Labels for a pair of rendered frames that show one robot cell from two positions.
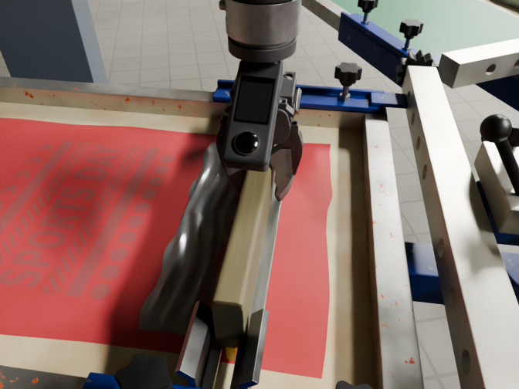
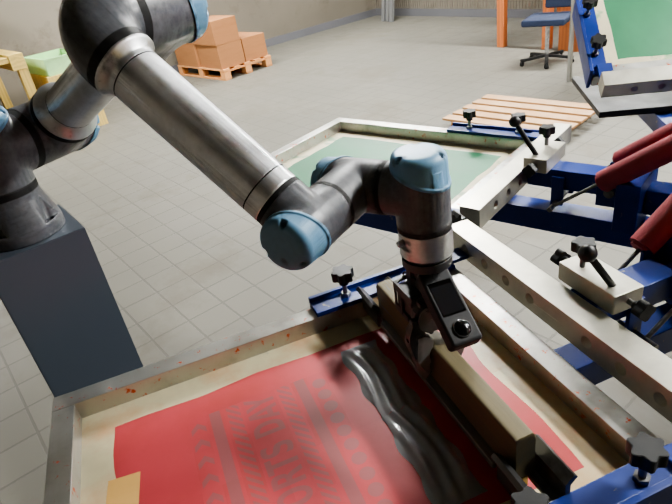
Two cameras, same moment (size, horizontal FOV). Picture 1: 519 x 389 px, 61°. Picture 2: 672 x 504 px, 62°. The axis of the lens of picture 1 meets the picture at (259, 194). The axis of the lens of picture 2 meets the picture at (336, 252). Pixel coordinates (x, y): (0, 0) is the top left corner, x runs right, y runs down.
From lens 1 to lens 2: 47 cm
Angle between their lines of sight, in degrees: 23
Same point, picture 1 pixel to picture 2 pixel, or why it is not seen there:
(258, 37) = (440, 256)
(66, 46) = (107, 330)
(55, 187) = (251, 455)
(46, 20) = (84, 312)
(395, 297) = (584, 389)
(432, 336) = not seen: hidden behind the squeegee
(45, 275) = not seen: outside the picture
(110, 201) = (311, 439)
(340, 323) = (561, 427)
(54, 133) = (190, 413)
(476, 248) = (610, 330)
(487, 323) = (655, 369)
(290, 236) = not seen: hidden behind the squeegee
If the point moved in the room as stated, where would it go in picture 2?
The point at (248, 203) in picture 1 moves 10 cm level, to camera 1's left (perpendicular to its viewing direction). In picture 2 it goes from (465, 372) to (407, 405)
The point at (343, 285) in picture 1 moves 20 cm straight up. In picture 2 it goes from (539, 403) to (544, 296)
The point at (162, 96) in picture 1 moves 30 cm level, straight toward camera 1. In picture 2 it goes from (269, 332) to (388, 408)
